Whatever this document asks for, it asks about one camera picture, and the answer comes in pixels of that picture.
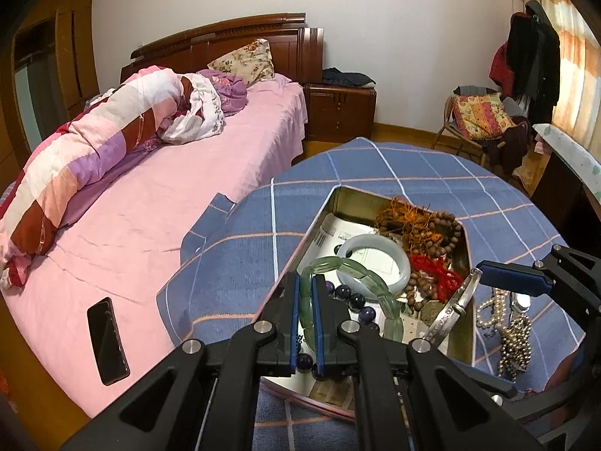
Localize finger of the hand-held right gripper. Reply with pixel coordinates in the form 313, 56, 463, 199
476, 244, 601, 334
446, 331, 593, 433

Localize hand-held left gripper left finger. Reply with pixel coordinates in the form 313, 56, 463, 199
61, 270, 302, 451

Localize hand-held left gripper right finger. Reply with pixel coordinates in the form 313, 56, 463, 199
311, 272, 545, 451

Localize purple bead bracelet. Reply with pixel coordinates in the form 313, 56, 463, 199
293, 279, 381, 377

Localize silver bangle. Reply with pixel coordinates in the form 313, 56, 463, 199
423, 268, 483, 344

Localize red cord bracelet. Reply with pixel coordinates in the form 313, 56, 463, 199
411, 254, 463, 301

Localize green jade bracelet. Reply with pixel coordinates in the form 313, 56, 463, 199
299, 256, 405, 344

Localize wooden bead necklace orange cord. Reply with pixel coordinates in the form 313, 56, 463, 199
376, 197, 465, 315

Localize pale jade bangle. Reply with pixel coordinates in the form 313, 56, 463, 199
335, 234, 411, 299

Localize pink tin box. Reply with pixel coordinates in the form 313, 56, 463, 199
256, 185, 475, 421

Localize dark wooden desk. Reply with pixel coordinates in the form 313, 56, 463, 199
530, 150, 601, 226

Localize white printed paper leaflet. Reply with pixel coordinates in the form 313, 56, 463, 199
307, 213, 423, 339

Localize dark brown garment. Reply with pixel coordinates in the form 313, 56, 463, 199
486, 124, 529, 174

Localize white green patterned cover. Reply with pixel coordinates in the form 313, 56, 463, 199
532, 123, 601, 198

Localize colourful patterned cushion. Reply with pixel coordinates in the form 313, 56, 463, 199
452, 93, 517, 141

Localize wooden armchair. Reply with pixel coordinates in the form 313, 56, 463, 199
432, 85, 531, 160

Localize black smartphone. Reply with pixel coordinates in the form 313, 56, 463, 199
87, 297, 131, 386

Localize red hanging garment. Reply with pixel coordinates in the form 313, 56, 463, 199
489, 43, 515, 97

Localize pink sheeted bed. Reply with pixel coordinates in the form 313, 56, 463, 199
0, 73, 308, 419

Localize black hanging coat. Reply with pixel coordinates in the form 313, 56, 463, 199
509, 1, 562, 125

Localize wooden nightstand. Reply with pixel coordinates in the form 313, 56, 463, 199
303, 83, 378, 144

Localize yellow patterned curtain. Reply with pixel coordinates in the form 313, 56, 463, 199
516, 0, 601, 160

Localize dark folded clothes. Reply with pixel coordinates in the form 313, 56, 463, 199
322, 67, 376, 88

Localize purple blanket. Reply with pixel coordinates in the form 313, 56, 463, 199
195, 69, 249, 116

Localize floral pillow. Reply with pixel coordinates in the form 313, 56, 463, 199
207, 38, 275, 86

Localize patchwork quilt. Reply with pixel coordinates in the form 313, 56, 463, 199
0, 67, 226, 287

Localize wooden bed headboard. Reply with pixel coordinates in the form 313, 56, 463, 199
121, 12, 325, 85

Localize wooden wardrobe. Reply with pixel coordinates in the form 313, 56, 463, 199
0, 0, 100, 184

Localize white pearl necklace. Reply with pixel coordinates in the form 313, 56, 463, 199
476, 286, 510, 330

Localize silver bead necklace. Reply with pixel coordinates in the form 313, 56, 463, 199
488, 312, 533, 381

